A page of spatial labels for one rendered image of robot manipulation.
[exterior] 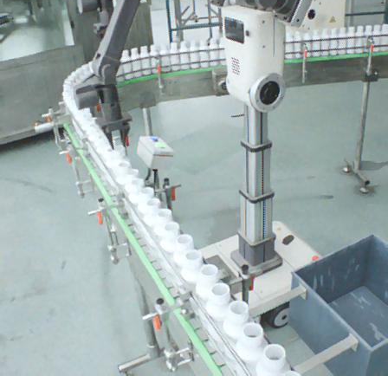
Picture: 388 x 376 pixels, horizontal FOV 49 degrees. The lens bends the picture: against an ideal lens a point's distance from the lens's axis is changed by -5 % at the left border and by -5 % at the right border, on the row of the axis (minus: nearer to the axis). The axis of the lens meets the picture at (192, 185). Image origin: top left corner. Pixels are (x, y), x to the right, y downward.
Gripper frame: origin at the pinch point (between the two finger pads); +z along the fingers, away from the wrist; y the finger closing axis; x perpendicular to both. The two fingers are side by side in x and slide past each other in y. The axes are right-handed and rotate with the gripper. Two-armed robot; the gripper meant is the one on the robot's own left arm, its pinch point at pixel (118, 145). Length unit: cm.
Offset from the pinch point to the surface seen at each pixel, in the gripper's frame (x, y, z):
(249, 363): -79, -3, 9
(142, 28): 483, 176, 65
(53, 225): 152, -22, 120
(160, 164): 5.4, 14.8, 13.7
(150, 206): -30.9, -1.8, 3.8
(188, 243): -49.1, 0.1, 3.6
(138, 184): -16.3, 0.0, 5.3
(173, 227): -40.3, 0.3, 5.1
